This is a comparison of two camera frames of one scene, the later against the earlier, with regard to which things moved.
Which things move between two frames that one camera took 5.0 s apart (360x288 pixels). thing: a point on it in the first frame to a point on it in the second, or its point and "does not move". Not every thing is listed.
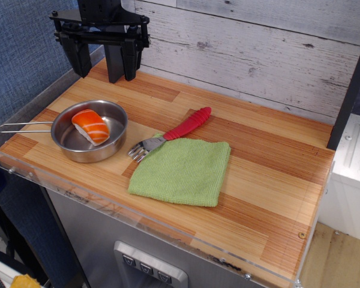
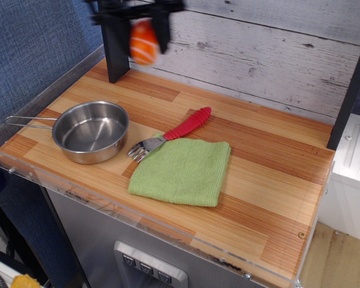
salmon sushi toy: (91, 125) to (144, 44)
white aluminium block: (347, 204) does not move
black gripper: (101, 21) to (115, 12)
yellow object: (24, 281) does not move
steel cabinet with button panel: (114, 251) does not move
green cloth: (183, 171) does not move
